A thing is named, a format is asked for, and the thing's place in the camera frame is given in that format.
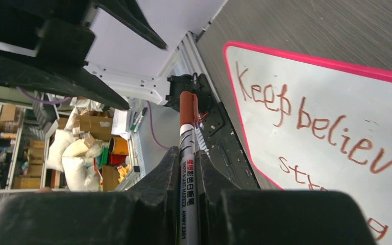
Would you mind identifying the pink framed whiteboard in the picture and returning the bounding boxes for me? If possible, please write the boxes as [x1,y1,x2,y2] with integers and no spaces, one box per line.
[223,41,392,244]

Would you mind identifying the white whiteboard marker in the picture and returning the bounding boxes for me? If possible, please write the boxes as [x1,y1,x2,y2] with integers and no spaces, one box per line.
[178,123,199,245]

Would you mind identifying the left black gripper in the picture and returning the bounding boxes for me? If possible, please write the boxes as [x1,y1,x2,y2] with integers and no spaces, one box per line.
[0,1,129,110]

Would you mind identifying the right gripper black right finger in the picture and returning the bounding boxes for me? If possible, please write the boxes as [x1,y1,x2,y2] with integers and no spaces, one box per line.
[195,151,376,244]

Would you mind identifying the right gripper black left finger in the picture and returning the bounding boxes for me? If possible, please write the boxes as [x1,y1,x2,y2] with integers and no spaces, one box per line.
[0,146,179,244]

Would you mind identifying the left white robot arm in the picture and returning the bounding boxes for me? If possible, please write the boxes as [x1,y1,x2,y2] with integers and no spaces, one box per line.
[0,1,169,110]

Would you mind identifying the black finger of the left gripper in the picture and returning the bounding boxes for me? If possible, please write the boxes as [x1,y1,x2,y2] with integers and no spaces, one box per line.
[96,0,168,50]

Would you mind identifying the red marker cap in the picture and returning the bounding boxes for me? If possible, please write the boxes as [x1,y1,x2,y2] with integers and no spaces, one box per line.
[179,91,199,126]

